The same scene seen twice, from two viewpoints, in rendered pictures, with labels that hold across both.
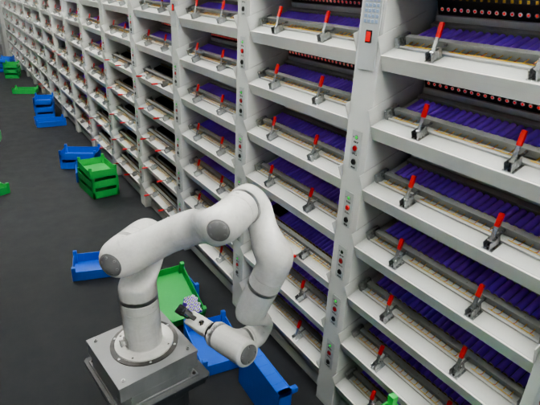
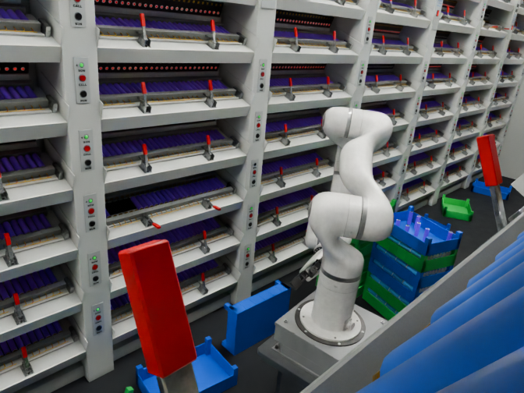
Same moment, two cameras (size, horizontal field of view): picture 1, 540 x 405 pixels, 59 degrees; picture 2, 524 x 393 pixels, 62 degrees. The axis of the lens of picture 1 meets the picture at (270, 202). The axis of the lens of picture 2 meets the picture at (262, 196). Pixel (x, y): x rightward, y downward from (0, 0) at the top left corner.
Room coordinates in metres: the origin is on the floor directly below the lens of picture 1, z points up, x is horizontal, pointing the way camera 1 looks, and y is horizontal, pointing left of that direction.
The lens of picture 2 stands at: (1.74, 1.42, 1.22)
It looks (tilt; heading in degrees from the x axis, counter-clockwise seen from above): 22 degrees down; 257
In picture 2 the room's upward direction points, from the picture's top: 5 degrees clockwise
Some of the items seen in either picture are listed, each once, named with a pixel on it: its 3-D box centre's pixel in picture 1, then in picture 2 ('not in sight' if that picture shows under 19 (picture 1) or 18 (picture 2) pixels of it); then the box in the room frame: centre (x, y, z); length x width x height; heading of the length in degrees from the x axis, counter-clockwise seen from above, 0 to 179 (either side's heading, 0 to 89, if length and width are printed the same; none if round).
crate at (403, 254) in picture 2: not in sight; (413, 244); (0.65, -0.13, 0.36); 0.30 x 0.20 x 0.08; 105
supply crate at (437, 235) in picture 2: not in sight; (417, 228); (0.65, -0.13, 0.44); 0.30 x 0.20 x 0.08; 105
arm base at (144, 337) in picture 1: (141, 320); (334, 296); (1.24, 0.40, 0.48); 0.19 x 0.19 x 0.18
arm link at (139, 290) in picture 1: (141, 259); (337, 233); (1.27, 0.39, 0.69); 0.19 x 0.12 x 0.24; 161
